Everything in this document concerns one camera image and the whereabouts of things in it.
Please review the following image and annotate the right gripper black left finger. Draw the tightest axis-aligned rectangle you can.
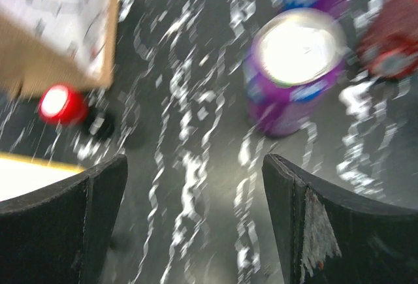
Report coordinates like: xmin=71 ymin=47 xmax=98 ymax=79
xmin=1 ymin=154 xmax=128 ymax=283

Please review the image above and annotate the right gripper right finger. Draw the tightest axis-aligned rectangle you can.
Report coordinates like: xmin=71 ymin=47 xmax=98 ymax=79
xmin=262 ymin=154 xmax=417 ymax=283

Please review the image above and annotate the red can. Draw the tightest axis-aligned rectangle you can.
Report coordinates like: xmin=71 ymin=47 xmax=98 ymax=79
xmin=357 ymin=0 xmax=417 ymax=80

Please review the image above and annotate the brown canvas bag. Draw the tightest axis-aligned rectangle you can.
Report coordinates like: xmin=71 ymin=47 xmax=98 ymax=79
xmin=1 ymin=0 xmax=119 ymax=98

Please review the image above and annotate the white dry-erase board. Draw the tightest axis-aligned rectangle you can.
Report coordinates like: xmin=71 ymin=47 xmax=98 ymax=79
xmin=0 ymin=152 xmax=85 ymax=202

